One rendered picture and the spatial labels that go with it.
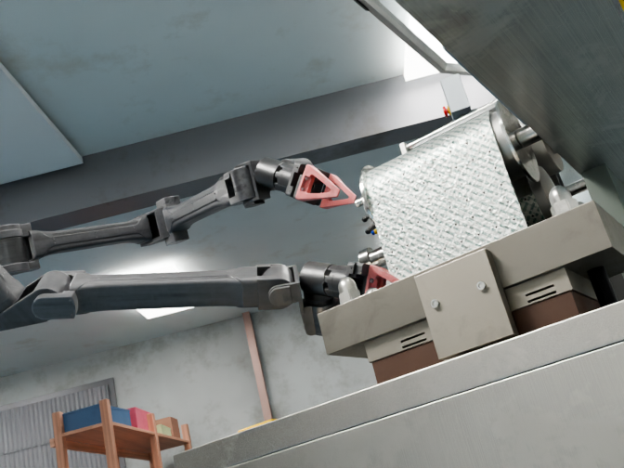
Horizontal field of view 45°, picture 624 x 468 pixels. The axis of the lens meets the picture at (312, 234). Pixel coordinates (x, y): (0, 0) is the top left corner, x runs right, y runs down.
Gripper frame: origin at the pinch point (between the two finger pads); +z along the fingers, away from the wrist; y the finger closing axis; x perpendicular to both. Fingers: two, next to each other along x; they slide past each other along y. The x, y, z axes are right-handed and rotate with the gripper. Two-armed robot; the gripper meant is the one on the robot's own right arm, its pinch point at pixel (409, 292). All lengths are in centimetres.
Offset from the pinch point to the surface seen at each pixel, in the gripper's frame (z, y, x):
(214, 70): -225, -183, 110
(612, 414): 37.8, 26.5, -10.3
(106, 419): -390, -306, -121
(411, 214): -1.5, 0.2, 12.6
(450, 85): -26, -59, 55
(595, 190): 26.3, -1.6, 18.4
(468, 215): 8.3, 0.3, 13.0
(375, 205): -8.6, -0.2, 13.5
